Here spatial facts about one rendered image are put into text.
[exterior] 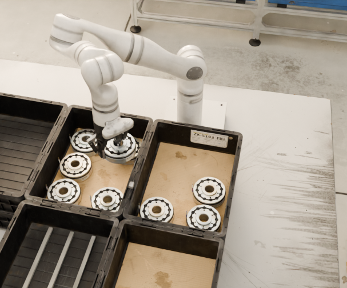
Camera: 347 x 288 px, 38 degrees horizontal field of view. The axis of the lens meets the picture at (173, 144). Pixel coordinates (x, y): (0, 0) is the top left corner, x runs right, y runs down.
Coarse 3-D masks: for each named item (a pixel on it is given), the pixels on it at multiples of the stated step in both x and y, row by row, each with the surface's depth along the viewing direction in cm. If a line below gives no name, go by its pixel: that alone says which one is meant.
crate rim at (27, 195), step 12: (72, 108) 170; (84, 108) 170; (144, 120) 167; (60, 132) 163; (144, 144) 160; (48, 156) 156; (36, 180) 150; (132, 180) 151; (60, 204) 145; (72, 204) 145; (120, 204) 145; (120, 216) 143
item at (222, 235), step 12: (156, 120) 166; (168, 120) 167; (216, 132) 164; (228, 132) 163; (240, 144) 160; (144, 156) 156; (132, 192) 148; (228, 204) 145; (132, 216) 142; (228, 216) 142; (180, 228) 140; (192, 228) 140
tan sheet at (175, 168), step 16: (160, 144) 173; (160, 160) 168; (176, 160) 168; (192, 160) 168; (208, 160) 168; (224, 160) 168; (160, 176) 164; (176, 176) 164; (192, 176) 164; (208, 176) 164; (224, 176) 164; (160, 192) 160; (176, 192) 160; (192, 192) 160; (208, 192) 160; (176, 208) 156; (224, 208) 156
